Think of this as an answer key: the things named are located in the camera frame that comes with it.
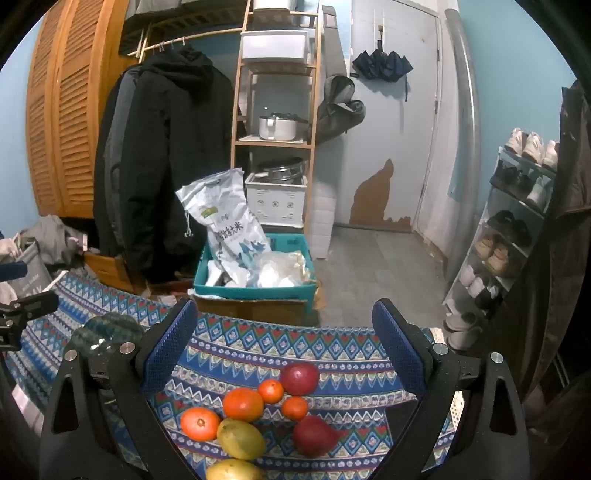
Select small tangerine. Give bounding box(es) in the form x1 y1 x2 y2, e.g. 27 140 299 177
281 396 308 422
257 378 284 404

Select white shoe rack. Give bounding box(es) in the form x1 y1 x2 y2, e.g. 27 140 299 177
441 145 559 324

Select dark blue umbrella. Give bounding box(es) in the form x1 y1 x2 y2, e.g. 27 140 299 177
352 48 414 100

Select cardboard box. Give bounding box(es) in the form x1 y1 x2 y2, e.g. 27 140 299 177
187 288 326 326

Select shoe rack with shoes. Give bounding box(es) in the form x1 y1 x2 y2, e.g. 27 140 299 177
443 128 560 352

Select clear plastic bag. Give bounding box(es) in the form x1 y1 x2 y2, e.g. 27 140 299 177
247 251 315 289

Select large orange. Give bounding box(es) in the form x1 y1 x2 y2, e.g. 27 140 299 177
223 388 265 423
180 407 221 443

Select white lattice basket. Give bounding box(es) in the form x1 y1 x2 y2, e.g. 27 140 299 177
245 172 309 227

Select yellow pear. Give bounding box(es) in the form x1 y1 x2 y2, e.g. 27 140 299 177
205 458 264 480
217 418 267 461

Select grey tote bag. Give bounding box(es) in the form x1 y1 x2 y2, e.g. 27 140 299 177
7 237 56 301

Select black hanging jacket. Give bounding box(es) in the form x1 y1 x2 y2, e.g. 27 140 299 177
92 46 236 284

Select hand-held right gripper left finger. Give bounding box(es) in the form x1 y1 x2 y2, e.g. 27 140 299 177
39 298 199 480

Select white storage box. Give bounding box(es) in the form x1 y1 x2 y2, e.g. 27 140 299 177
240 30 309 63

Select wooden louvred wardrobe doors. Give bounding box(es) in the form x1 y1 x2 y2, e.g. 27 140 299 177
25 0 139 217

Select grey clothes pile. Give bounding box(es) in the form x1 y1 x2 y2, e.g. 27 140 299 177
16 215 86 266

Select wooden shelf rack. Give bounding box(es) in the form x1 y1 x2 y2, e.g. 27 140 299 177
229 0 324 232

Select steel pot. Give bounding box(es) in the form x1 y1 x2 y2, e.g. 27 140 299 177
256 157 308 183

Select dark glass bowl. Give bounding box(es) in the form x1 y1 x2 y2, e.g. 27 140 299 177
69 311 145 361

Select white tiled block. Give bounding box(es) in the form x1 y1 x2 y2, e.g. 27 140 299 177
305 187 335 259

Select wooden clothes rail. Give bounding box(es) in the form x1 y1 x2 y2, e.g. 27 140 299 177
139 28 243 58

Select low wooden box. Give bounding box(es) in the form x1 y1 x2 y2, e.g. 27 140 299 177
83 251 144 294

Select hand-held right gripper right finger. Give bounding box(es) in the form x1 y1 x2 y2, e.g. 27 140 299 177
372 298 529 480

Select grey hanging bag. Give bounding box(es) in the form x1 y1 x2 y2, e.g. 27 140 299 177
316 74 366 144

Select blue patterned tablecloth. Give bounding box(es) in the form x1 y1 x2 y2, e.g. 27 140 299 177
4 272 458 480

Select metal pipe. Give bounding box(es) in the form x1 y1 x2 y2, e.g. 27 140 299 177
445 0 478 287

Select white rice bag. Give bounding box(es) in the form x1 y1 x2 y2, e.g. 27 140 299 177
175 167 273 287

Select teal plastic crate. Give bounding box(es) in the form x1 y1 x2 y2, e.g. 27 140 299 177
193 233 319 301

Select red apple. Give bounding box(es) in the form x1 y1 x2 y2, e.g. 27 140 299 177
293 414 338 455
281 363 320 396

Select grey door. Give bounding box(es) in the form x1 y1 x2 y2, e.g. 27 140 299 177
342 0 444 232

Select white pot with lid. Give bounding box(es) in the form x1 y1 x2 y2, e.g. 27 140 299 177
257 113 309 141

